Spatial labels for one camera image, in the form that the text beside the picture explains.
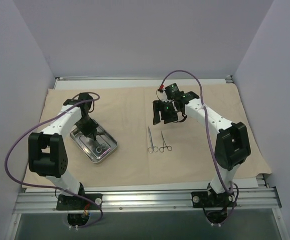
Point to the steel instrument tray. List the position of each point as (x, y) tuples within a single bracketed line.
[(88, 145)]

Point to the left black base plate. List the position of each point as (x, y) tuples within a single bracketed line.
[(70, 203)]

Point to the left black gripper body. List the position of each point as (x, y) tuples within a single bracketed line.
[(88, 128)]

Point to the steel surgical scissors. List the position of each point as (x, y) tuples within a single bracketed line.
[(151, 148)]

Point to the right side aluminium rail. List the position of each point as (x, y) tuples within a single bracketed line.
[(259, 180)]

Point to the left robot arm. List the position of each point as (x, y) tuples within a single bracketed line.
[(47, 154)]

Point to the aluminium rail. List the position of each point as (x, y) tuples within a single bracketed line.
[(145, 201), (259, 180), (98, 78)]

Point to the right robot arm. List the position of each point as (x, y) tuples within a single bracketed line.
[(228, 142)]

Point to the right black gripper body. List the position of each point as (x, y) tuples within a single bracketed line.
[(162, 113)]

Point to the front aluminium rail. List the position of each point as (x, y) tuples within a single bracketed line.
[(145, 201)]

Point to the back aluminium rail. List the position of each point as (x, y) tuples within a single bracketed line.
[(98, 78)]

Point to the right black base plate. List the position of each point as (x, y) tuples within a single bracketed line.
[(209, 199)]

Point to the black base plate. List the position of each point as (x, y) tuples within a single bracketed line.
[(209, 199), (70, 203)]

